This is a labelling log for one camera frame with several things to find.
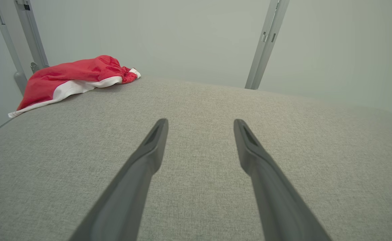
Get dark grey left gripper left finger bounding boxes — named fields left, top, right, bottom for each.
left=69, top=118, right=169, bottom=241

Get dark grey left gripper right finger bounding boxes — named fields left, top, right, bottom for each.
left=234, top=119, right=332, bottom=241

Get red shorts with white trim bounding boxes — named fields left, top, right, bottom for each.
left=8, top=55, right=141, bottom=118

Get grey metal partition post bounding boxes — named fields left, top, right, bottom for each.
left=245, top=0, right=290, bottom=90
left=0, top=0, right=49, bottom=96

